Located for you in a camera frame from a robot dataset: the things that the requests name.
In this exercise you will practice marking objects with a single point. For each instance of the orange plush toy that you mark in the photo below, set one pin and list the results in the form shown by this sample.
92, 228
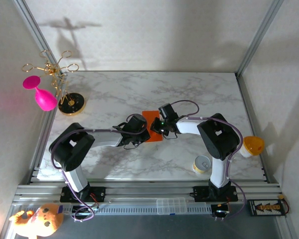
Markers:
44, 219

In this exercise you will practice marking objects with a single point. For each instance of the pink wine glass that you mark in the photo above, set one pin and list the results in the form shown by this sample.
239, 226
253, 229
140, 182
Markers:
44, 98

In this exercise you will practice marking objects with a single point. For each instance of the aluminium side rail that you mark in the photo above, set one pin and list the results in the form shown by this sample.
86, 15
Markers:
249, 112
35, 175

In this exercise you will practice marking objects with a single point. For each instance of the clear plastic organizer box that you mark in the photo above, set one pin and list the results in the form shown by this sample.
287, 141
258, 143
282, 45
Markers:
172, 205

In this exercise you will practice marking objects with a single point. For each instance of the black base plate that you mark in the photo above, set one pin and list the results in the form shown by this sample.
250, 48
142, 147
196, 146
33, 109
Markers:
199, 194
99, 194

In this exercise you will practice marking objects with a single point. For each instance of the yellow tin can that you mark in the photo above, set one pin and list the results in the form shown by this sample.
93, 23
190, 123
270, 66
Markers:
201, 164

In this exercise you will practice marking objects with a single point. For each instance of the orange and white goblet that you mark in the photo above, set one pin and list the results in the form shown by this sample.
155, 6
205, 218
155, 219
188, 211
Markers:
254, 145

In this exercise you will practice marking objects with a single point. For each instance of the aluminium corner post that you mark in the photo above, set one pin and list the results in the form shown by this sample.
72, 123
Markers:
41, 37
258, 37

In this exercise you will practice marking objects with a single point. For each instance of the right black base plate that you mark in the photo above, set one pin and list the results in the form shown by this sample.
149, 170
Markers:
199, 194

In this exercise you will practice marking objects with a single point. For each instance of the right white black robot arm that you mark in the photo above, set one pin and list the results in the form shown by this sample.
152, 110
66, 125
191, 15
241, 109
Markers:
219, 139

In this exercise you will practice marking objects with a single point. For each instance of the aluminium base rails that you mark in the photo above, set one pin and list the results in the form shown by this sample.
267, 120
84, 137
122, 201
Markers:
144, 191

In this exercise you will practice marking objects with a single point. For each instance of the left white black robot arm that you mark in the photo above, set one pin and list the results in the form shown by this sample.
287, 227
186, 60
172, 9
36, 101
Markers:
69, 149

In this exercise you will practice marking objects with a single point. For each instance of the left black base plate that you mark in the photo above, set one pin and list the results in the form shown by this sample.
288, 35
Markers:
99, 194

